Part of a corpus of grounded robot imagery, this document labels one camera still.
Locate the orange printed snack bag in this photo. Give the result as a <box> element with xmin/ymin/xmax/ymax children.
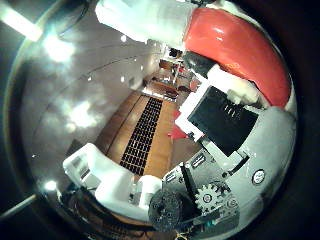
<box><xmin>94</xmin><ymin>0</ymin><xmax>298</xmax><ymax>111</ymax></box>

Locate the red chair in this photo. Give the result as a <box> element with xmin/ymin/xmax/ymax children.
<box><xmin>167</xmin><ymin>109</ymin><xmax>190</xmax><ymax>141</ymax></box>

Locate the dark grid floor mat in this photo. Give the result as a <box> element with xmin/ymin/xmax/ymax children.
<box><xmin>118</xmin><ymin>96</ymin><xmax>164</xmax><ymax>177</ymax></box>

